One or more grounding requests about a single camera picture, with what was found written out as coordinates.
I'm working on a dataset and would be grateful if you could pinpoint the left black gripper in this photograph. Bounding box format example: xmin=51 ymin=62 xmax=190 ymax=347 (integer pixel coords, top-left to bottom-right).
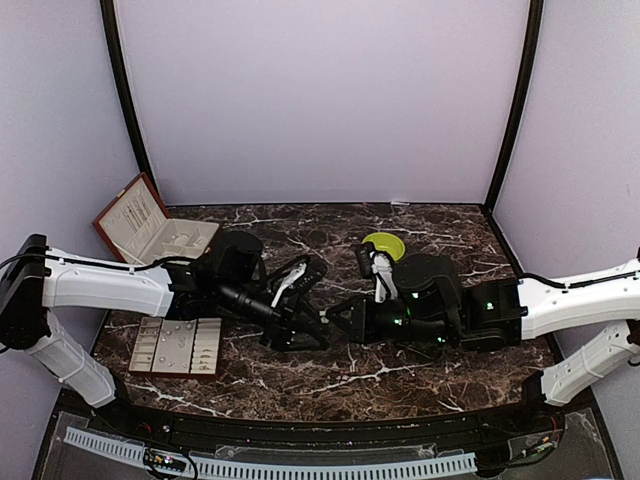
xmin=218 ymin=278 xmax=332 ymax=353

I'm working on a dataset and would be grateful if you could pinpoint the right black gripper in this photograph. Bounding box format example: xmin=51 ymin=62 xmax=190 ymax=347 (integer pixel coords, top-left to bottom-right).
xmin=327 ymin=293 xmax=457 ymax=345

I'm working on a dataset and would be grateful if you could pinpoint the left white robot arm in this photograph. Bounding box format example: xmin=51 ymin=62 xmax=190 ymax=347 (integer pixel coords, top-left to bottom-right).
xmin=1 ymin=231 xmax=329 ymax=436

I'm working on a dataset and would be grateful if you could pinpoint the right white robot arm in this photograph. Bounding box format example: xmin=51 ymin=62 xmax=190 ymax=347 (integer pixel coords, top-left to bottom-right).
xmin=321 ymin=242 xmax=639 ymax=434

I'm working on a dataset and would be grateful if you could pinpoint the beige jewelry tray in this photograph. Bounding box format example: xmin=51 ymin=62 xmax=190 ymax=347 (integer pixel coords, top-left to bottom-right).
xmin=128 ymin=317 xmax=222 ymax=379

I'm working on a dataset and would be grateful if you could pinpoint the brown wooden jewelry box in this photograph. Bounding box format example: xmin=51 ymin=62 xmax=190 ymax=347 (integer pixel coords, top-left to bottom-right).
xmin=92 ymin=173 xmax=220 ymax=265

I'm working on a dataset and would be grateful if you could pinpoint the green plastic bowl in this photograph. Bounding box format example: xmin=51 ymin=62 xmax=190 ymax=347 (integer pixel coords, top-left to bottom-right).
xmin=362 ymin=232 xmax=406 ymax=262

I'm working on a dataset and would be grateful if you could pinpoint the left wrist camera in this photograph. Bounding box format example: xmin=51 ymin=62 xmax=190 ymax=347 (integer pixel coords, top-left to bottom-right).
xmin=269 ymin=255 xmax=328 ymax=308

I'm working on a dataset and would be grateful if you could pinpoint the white slotted cable duct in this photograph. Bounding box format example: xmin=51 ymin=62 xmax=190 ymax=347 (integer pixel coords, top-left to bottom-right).
xmin=63 ymin=427 xmax=478 ymax=479

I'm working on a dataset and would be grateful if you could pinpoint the black front rail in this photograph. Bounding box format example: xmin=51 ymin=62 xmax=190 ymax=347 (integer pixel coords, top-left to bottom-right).
xmin=98 ymin=374 xmax=566 ymax=463

